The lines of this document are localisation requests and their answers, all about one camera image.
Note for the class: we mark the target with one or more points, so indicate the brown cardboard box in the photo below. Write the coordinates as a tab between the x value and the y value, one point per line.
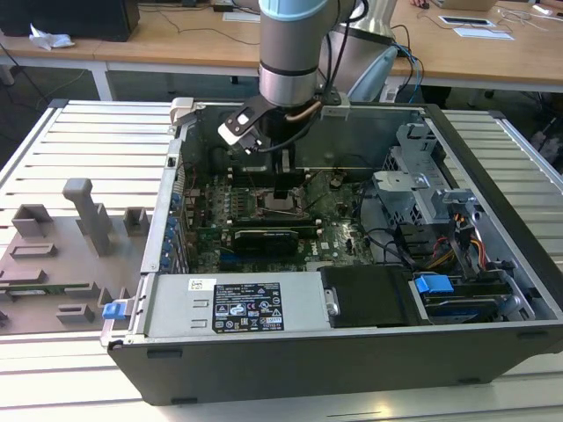
466	4

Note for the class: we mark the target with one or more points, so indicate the black computer box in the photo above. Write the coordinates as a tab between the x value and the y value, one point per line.
66	17

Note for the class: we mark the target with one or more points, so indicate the white paper sheet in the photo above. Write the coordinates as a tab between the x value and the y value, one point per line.
242	16

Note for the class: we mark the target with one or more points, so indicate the green RAM stick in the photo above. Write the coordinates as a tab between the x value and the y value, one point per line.
66	288

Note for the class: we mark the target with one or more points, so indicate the blue disk carrier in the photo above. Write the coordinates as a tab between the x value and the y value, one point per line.
433	288

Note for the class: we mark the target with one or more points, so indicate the crumpled white paper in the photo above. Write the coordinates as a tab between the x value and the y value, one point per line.
48	38

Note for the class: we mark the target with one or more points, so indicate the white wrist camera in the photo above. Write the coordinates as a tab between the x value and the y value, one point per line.
233	132

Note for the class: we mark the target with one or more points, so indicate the white power adapter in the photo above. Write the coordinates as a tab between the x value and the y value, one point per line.
389	93

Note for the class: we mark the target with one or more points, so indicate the blue expansion slot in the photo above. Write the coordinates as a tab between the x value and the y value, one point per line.
226	261

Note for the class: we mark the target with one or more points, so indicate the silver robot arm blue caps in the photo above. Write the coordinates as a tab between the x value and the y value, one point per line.
288	53

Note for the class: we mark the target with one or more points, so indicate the CPU socket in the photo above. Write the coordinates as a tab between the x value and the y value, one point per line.
264	204

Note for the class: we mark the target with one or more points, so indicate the wooden desk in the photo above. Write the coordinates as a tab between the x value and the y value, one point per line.
176	44

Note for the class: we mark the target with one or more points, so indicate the white framed tablet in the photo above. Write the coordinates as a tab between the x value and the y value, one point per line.
468	21

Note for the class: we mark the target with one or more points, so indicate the silver power supply unit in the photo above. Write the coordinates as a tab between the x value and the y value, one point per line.
176	303

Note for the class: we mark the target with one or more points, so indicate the silver metal drive cage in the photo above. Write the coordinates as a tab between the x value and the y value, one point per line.
398	198

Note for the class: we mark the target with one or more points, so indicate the black computer mouse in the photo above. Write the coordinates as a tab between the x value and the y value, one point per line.
423	4

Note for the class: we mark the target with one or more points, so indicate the blue case latch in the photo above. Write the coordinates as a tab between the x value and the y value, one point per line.
112	310

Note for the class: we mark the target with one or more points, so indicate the black RAM slot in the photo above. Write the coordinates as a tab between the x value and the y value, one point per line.
250	181
308	228
272	221
250	173

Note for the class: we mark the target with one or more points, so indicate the pale blue paper sheet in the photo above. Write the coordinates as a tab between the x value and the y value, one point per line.
484	34

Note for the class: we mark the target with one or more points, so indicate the green motherboard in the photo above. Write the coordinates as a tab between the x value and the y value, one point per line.
334	246

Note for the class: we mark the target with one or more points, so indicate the grey parts rack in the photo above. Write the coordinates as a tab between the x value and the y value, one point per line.
66	264

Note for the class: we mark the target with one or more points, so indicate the black open PC case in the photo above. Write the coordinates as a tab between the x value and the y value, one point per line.
308	369

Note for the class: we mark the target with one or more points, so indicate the black graphics card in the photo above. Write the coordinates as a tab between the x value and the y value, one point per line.
264	244

